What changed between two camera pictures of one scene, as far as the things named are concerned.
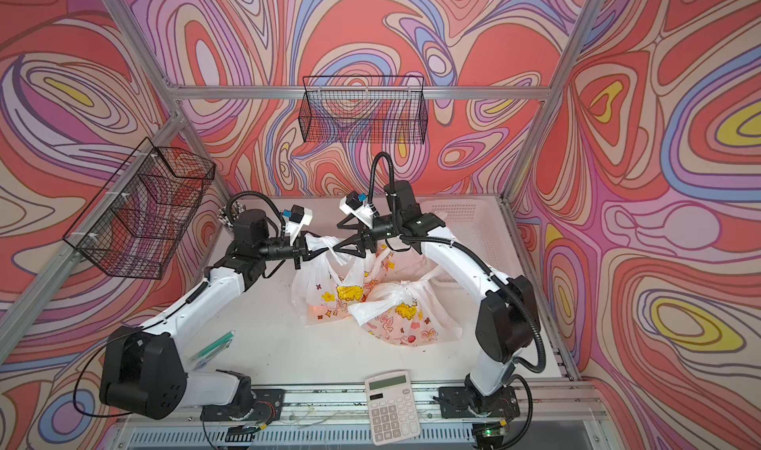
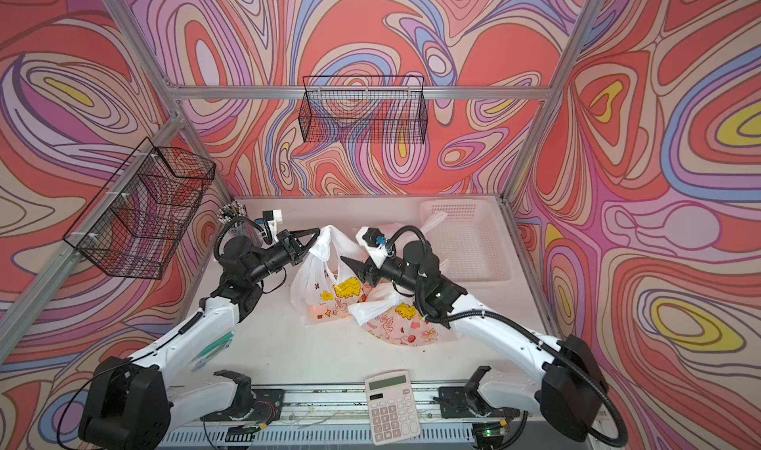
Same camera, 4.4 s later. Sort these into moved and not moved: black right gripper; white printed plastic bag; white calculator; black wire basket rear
Moved: black right gripper
Not moved: white calculator; black wire basket rear; white printed plastic bag
